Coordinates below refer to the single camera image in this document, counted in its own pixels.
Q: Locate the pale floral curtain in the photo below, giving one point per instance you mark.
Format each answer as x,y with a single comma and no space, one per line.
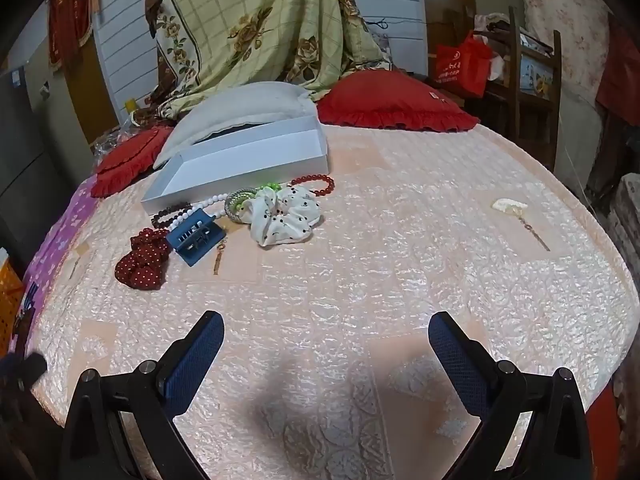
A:
565,20

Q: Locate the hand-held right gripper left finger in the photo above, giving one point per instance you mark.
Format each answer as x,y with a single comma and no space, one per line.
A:
195,360

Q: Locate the red shopping bag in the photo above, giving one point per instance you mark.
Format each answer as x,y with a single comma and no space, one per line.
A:
460,67

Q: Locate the white dotted scrunchie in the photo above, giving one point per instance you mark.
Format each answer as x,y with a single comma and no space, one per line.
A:
285,215

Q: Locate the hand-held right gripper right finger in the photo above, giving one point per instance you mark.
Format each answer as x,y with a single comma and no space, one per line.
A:
460,360

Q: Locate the large red ruffled pillow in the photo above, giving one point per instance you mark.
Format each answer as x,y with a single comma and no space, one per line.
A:
390,100

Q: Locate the dark red draped cloth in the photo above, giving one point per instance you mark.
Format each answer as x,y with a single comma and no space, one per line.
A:
620,75

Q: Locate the dark wooden chair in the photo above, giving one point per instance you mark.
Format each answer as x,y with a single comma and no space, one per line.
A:
513,60

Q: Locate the blue hair claw clip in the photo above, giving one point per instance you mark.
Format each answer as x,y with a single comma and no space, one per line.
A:
200,250

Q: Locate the pink quilted bedspread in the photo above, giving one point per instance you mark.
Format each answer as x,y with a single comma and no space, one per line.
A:
375,260

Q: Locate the purple floral sheet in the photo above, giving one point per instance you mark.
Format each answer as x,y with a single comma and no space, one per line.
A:
65,220

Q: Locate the small red ruffled pillow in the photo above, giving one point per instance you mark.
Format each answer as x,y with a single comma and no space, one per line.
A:
130,155

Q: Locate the beige fan hairpin with tassel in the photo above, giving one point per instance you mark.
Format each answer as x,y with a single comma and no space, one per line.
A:
218,260

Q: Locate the dark red dotted scrunchie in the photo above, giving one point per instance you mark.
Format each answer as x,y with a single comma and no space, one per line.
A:
140,265

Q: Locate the white fan hairpin with tassel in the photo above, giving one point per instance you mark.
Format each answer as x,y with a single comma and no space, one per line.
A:
510,205

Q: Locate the white shallow cardboard box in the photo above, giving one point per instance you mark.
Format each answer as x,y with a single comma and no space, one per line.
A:
250,165

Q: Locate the floral checked blanket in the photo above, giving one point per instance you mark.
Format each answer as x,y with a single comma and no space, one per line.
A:
260,20

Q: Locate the white pillow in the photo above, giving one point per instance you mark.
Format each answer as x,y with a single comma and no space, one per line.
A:
235,105

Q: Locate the red hanging cloth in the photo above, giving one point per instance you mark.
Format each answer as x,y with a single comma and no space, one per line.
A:
70,10

